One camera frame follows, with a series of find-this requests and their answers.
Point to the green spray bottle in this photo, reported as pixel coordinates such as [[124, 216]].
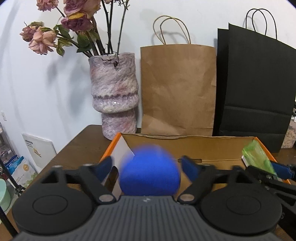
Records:
[[257, 157]]

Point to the green plastic bucket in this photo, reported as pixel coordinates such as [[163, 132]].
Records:
[[4, 197]]

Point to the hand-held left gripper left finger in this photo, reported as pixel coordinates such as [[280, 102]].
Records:
[[105, 165]]

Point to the brown paper bag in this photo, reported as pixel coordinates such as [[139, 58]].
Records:
[[178, 92]]

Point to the black paper bag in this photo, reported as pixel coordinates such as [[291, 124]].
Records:
[[256, 88]]

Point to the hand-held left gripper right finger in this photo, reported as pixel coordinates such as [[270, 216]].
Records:
[[189, 168]]

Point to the white flat board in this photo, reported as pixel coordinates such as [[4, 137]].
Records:
[[39, 150]]

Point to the purple marbled ceramic vase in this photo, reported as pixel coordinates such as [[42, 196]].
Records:
[[114, 92]]

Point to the red cardboard box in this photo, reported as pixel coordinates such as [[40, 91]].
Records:
[[208, 148]]

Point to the black light stand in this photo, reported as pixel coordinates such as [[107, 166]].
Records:
[[16, 185]]

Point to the white wall outlet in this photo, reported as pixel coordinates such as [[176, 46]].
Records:
[[3, 115]]

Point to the clear food container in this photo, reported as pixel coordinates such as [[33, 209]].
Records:
[[290, 136]]

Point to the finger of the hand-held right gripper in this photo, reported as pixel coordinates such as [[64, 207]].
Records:
[[283, 170], [260, 173]]

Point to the blue and white packages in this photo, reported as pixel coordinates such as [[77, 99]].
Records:
[[19, 170]]

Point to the dried pink roses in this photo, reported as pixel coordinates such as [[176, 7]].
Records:
[[76, 22]]

